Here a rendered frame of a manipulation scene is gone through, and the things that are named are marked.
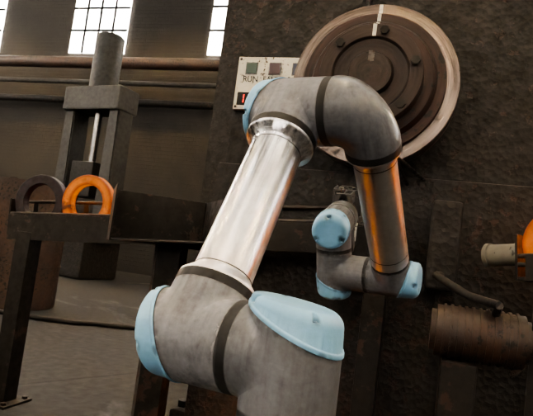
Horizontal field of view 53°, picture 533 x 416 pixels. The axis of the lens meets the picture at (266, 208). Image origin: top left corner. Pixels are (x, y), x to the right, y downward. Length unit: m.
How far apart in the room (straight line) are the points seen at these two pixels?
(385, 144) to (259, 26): 1.11
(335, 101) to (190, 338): 0.42
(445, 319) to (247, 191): 0.70
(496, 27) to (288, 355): 1.39
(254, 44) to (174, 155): 6.86
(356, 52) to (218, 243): 0.93
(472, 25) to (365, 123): 1.00
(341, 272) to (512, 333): 0.43
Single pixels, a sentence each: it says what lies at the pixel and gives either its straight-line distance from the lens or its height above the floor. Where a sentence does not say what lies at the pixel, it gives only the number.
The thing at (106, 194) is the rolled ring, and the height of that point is 0.72.
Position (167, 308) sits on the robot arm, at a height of 0.52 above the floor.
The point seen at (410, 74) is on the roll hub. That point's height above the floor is 1.11.
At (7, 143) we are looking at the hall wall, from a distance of 10.60.
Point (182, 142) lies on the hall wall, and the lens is 8.66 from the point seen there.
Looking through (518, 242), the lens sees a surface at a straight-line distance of 1.39.
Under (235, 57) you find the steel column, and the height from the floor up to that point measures 2.18.
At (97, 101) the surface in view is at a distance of 7.10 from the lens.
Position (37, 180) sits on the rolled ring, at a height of 0.75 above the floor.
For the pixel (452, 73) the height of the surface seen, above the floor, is 1.15.
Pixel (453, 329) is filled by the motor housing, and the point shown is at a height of 0.48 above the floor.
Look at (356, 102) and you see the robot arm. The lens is 0.85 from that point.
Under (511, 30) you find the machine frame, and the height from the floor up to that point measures 1.34.
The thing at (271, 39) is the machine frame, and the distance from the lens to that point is 1.87.
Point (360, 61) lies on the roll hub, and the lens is 1.51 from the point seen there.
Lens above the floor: 0.60
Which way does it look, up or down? 5 degrees up
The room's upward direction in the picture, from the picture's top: 7 degrees clockwise
